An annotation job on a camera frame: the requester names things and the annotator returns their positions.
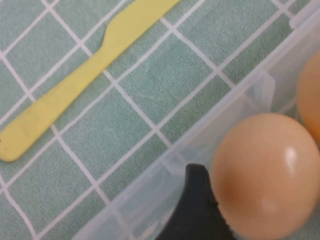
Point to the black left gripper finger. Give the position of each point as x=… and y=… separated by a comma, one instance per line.
x=197, y=212

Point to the tan egg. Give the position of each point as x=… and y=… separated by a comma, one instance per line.
x=262, y=175
x=312, y=100

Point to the clear plastic egg box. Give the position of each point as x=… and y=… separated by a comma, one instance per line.
x=190, y=140

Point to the green checked tablecloth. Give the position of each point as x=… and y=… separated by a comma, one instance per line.
x=162, y=87

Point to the yellow plastic knife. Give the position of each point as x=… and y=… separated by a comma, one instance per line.
x=62, y=100

